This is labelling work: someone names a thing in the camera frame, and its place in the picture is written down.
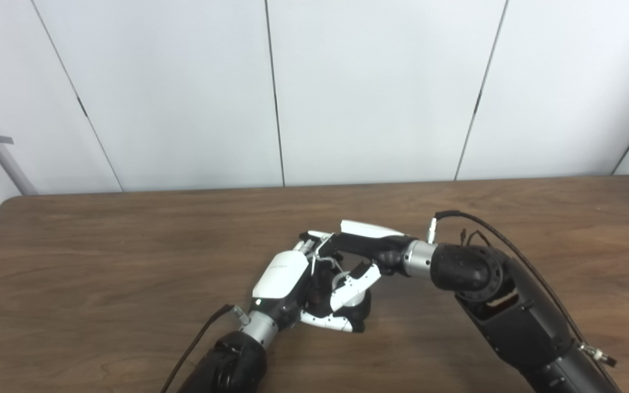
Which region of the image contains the round black stepped part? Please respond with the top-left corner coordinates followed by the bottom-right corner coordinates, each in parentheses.
top-left (302, 261), bottom-right (373, 332)

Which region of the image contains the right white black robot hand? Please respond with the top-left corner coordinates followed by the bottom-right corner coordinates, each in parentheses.
top-left (299, 220), bottom-right (440, 312)

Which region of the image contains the white plastic ring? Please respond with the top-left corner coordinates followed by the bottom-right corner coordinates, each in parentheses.
top-left (317, 257), bottom-right (348, 290)

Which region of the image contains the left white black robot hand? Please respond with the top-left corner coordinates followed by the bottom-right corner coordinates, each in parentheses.
top-left (238, 235), bottom-right (367, 347)

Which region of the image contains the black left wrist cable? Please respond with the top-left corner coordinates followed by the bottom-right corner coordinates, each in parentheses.
top-left (159, 303), bottom-right (250, 393)

